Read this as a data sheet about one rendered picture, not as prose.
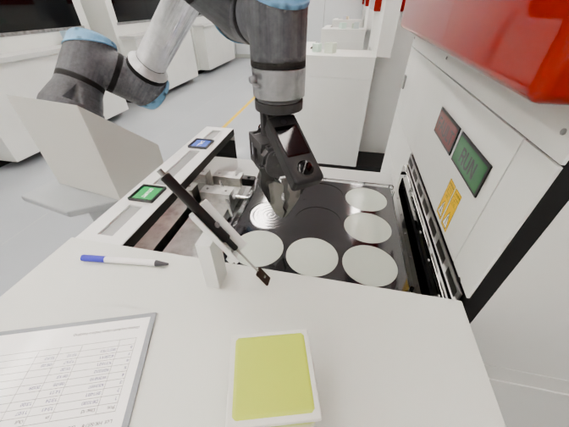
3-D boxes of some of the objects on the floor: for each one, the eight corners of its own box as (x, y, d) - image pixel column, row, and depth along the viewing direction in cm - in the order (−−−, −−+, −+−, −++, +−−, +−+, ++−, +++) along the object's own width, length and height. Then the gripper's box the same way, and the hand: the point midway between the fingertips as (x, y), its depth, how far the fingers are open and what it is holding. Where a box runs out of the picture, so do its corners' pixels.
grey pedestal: (81, 329, 135) (-42, 191, 84) (147, 266, 167) (87, 139, 116) (161, 371, 119) (69, 235, 68) (218, 293, 151) (184, 160, 100)
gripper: (291, 87, 45) (290, 194, 58) (239, 93, 42) (250, 204, 55) (317, 101, 39) (309, 217, 52) (257, 109, 36) (264, 230, 49)
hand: (284, 213), depth 51 cm, fingers closed
